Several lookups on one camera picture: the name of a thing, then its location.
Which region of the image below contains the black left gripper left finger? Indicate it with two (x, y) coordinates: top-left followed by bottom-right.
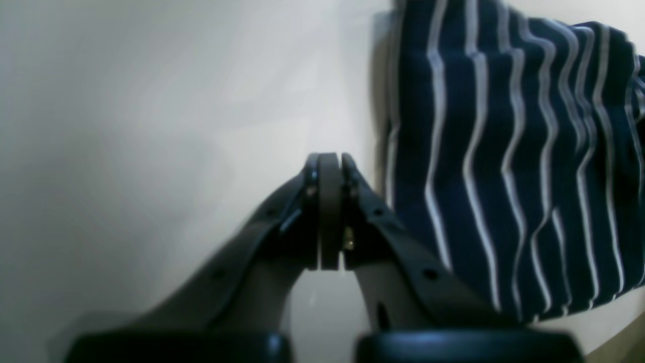
(65, 153), (333, 362)

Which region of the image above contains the navy white striped t-shirt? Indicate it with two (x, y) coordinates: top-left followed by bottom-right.
(385, 1), (643, 323)

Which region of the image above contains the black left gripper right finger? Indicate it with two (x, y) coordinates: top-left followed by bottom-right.
(341, 153), (585, 362)

